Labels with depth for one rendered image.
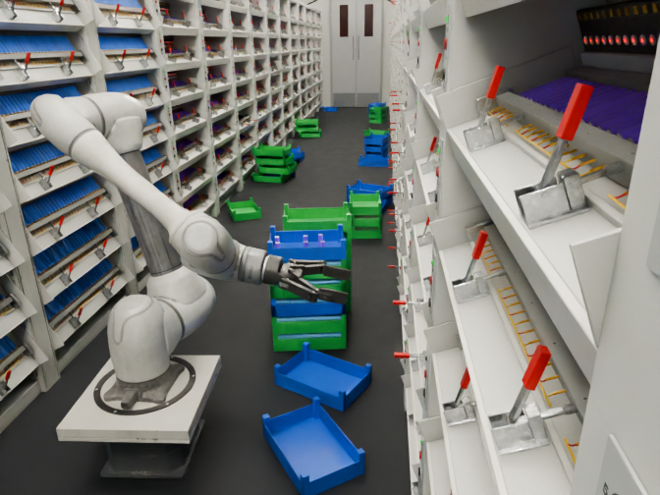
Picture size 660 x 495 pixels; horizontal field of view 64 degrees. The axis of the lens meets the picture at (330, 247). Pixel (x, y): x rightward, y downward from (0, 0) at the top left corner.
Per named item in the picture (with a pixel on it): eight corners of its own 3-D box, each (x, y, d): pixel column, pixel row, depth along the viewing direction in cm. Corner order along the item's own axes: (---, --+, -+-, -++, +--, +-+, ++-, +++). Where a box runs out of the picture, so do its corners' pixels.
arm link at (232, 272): (241, 287, 138) (233, 279, 125) (183, 274, 138) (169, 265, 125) (250, 247, 140) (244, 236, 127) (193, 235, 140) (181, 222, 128)
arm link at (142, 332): (101, 376, 152) (86, 308, 144) (145, 344, 168) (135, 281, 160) (145, 389, 146) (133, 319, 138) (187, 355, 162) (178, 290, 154)
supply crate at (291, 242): (268, 261, 204) (266, 243, 201) (271, 243, 222) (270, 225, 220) (346, 259, 205) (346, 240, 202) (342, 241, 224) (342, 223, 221)
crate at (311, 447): (262, 435, 172) (261, 414, 169) (318, 414, 181) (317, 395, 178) (303, 500, 147) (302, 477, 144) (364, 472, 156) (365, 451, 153)
